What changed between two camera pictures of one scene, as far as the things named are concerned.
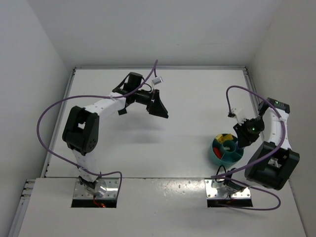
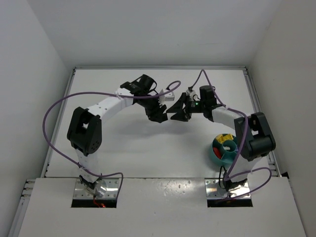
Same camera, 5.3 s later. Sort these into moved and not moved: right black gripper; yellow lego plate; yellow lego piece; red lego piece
Moved: right black gripper
Not moved: yellow lego piece; yellow lego plate; red lego piece
